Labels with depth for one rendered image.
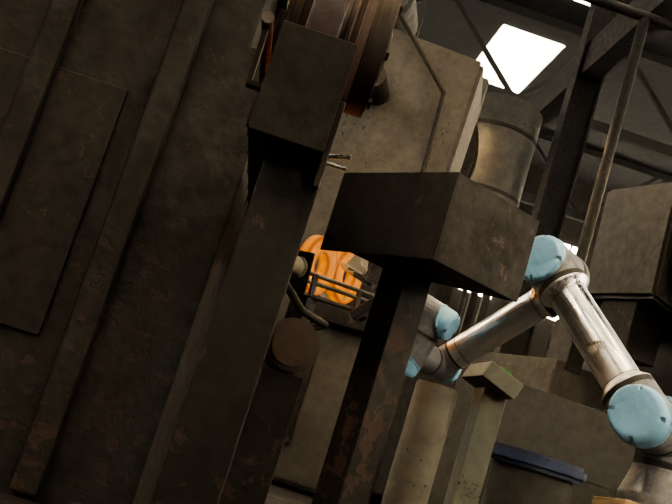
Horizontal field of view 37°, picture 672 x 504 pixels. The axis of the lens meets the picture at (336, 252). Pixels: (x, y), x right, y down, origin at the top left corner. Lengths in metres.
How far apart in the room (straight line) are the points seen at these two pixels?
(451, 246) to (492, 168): 9.67
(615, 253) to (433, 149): 1.46
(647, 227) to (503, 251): 4.21
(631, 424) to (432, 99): 3.16
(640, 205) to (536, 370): 1.13
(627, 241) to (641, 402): 3.79
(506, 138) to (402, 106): 6.32
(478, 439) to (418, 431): 0.18
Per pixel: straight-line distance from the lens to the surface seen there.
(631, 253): 5.76
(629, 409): 2.07
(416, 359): 2.39
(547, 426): 4.35
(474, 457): 2.80
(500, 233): 1.55
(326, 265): 2.61
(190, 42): 1.67
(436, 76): 4.94
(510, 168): 11.22
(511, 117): 11.34
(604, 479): 4.53
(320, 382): 4.72
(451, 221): 1.47
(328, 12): 0.97
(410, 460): 2.71
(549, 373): 5.92
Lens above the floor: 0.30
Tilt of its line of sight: 10 degrees up
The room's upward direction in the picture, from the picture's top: 17 degrees clockwise
